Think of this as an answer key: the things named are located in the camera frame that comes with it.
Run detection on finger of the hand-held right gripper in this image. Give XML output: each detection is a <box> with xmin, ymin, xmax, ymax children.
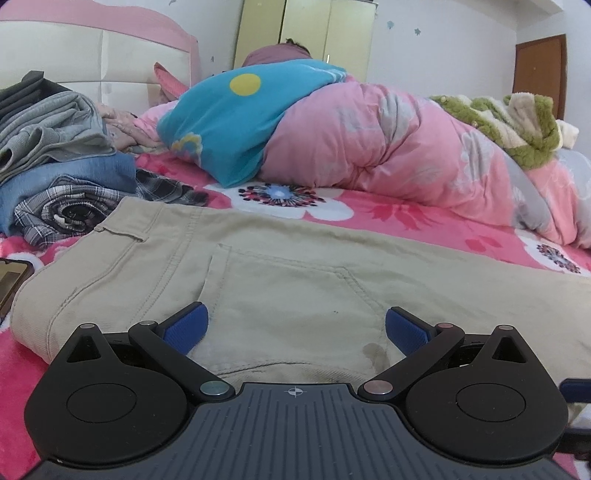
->
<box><xmin>557</xmin><ymin>425</ymin><xmax>591</xmax><ymax>457</ymax></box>
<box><xmin>558</xmin><ymin>377</ymin><xmax>591</xmax><ymax>405</ymax></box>

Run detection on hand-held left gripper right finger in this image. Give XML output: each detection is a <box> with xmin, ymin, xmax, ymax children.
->
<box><xmin>358</xmin><ymin>305</ymin><xmax>533</xmax><ymax>403</ymax></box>

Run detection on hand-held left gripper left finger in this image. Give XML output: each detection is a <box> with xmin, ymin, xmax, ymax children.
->
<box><xmin>64</xmin><ymin>301</ymin><xmax>235</xmax><ymax>402</ymax></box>

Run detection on beige pants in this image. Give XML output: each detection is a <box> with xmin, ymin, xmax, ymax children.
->
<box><xmin>9</xmin><ymin>196</ymin><xmax>591</xmax><ymax>386</ymax></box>

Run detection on black white plaid shirt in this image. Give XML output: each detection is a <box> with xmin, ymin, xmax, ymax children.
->
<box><xmin>14</xmin><ymin>168</ymin><xmax>208</xmax><ymax>247</ymax></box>

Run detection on blue jeans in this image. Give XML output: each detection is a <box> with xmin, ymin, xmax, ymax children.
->
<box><xmin>0</xmin><ymin>152</ymin><xmax>137</xmax><ymax>236</ymax></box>

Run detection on smartphone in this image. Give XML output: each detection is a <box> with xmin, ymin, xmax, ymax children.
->
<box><xmin>0</xmin><ymin>258</ymin><xmax>35</xmax><ymax>324</ymax></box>

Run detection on pink grey floral quilt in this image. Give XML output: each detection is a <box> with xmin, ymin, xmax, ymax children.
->
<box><xmin>134</xmin><ymin>76</ymin><xmax>591</xmax><ymax>250</ymax></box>

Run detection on blue pillow with yellow dot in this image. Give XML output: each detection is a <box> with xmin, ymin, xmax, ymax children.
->
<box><xmin>157</xmin><ymin>59</ymin><xmax>347</xmax><ymax>188</ymax></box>

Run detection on pale pink floral garment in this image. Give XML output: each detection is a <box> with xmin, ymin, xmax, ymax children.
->
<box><xmin>95</xmin><ymin>102</ymin><xmax>162</xmax><ymax>155</ymax></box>

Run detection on green cream fluffy blanket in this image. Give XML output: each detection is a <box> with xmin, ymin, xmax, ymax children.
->
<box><xmin>429</xmin><ymin>92</ymin><xmax>580</xmax><ymax>169</ymax></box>

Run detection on pink cushion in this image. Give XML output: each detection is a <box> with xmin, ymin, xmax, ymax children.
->
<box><xmin>154</xmin><ymin>62</ymin><xmax>190</xmax><ymax>100</ymax></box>

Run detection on pink white padded headboard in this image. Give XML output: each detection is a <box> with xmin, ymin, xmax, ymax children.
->
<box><xmin>0</xmin><ymin>0</ymin><xmax>201</xmax><ymax>116</ymax></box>

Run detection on black folded garment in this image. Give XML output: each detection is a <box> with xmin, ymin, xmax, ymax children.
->
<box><xmin>0</xmin><ymin>70</ymin><xmax>61</xmax><ymax>116</ymax></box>

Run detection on brown wooden door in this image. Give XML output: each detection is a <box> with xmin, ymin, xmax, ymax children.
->
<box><xmin>512</xmin><ymin>34</ymin><xmax>568</xmax><ymax>121</ymax></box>

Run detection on pale yellow wardrobe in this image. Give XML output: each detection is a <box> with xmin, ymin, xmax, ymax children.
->
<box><xmin>233</xmin><ymin>0</ymin><xmax>379</xmax><ymax>84</ymax></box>

